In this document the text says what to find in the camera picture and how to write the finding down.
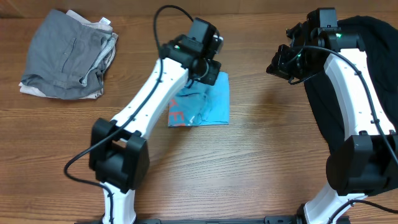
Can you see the light blue printed t-shirt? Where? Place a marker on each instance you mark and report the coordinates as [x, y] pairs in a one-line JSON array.
[[198, 104]]

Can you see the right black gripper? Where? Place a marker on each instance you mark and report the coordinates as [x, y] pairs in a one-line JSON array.
[[278, 66]]

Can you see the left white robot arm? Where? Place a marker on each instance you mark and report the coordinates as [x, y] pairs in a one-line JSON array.
[[120, 155]]

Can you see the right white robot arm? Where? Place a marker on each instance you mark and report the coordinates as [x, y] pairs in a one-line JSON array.
[[333, 59]]

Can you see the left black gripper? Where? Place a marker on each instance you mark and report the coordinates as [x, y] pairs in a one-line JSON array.
[[211, 76]]

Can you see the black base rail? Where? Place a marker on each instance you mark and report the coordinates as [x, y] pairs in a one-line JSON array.
[[211, 221]]

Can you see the grey folded shorts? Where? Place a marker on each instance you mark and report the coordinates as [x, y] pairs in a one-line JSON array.
[[59, 56]]

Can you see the black t-shirt white logo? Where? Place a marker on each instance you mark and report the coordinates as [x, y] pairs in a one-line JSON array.
[[360, 163]]

